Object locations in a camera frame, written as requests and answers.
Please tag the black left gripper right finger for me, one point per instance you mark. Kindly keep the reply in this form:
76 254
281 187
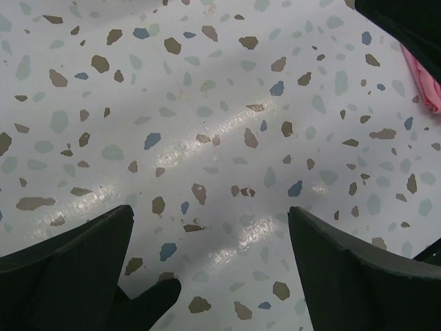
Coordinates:
350 284

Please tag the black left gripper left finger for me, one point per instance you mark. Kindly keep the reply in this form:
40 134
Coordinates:
67 282

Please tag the folded pink cloth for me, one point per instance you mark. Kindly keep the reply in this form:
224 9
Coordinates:
428 87

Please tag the black t-shirt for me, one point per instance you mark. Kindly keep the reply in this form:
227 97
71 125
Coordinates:
414 23

